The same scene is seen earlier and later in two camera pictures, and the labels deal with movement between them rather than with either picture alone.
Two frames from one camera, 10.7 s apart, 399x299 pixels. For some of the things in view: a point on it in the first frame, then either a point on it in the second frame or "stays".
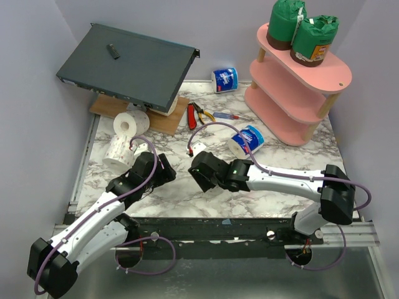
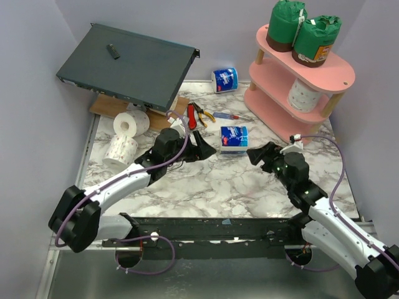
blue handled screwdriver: [230, 116] stays
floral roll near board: [132, 123] stays
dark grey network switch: [143, 70] stays
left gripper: [166, 174] to [202, 151]
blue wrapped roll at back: [224, 80] stays
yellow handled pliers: [200, 111] stays
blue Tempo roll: [254, 138] to [234, 139]
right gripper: [197, 175] to [268, 156]
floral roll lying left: [120, 154] stays
